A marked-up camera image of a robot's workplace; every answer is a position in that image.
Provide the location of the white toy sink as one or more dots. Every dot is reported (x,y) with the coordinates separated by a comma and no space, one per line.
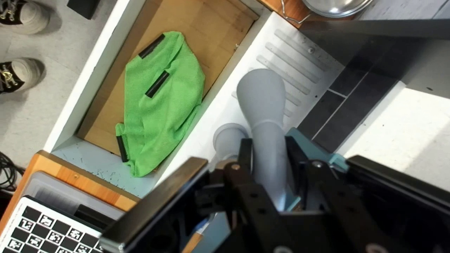
(228,40)

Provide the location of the checkerboard calibration board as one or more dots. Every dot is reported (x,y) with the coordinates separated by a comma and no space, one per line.
(34,228)

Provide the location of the small metal pot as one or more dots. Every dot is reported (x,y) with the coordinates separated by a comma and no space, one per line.
(336,9)

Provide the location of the grey toy faucet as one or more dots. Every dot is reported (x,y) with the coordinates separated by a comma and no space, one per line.
(261,99)

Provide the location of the lower black white shoe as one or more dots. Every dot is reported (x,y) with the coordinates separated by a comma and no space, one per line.
(19,75)

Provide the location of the green cloth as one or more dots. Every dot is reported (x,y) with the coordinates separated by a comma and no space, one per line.
(162,92)

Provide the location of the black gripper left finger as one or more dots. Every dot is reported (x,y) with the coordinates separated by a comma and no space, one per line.
(254,221)

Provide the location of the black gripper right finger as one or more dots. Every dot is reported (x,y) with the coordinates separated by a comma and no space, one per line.
(332,218)

